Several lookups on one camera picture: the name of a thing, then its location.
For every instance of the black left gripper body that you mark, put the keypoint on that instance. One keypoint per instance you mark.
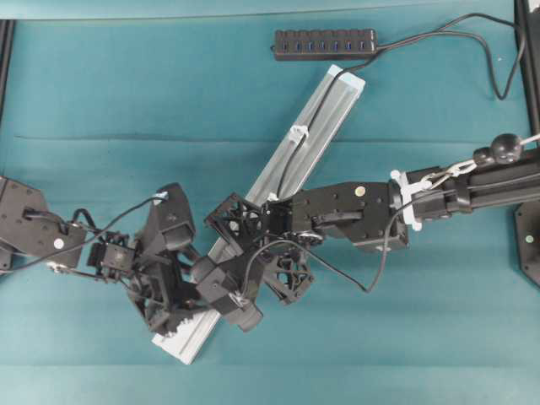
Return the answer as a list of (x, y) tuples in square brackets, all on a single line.
[(156, 285)]

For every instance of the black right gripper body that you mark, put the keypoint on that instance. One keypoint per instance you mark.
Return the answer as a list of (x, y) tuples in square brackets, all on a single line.
[(264, 233)]

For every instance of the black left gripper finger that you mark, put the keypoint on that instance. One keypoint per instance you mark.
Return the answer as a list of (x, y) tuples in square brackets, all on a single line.
[(183, 312), (193, 266)]

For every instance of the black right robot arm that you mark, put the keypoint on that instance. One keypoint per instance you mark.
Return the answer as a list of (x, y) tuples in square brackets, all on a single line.
[(376, 216)]

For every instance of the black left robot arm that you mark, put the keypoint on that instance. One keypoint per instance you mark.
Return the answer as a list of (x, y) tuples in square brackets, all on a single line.
[(75, 246)]

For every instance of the black USB hub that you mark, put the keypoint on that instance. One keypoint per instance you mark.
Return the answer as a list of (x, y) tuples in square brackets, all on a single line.
[(321, 45)]

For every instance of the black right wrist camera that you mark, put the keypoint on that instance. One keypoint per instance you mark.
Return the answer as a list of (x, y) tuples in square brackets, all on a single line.
[(227, 290)]

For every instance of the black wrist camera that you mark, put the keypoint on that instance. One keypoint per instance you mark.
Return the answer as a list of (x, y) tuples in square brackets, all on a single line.
[(227, 290), (169, 226)]

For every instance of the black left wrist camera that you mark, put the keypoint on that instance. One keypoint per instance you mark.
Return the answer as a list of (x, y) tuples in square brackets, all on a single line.
[(169, 226)]

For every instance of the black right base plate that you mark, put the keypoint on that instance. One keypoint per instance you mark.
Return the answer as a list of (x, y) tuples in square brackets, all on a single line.
[(527, 239)]

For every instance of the black left frame post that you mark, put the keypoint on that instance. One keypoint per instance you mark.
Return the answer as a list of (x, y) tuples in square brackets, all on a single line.
[(6, 46)]

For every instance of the black frame post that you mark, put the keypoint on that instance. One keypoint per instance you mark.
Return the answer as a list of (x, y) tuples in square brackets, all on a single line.
[(6, 46), (527, 16)]

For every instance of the black right frame post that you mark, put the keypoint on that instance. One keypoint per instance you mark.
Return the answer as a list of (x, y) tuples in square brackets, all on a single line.
[(527, 16)]

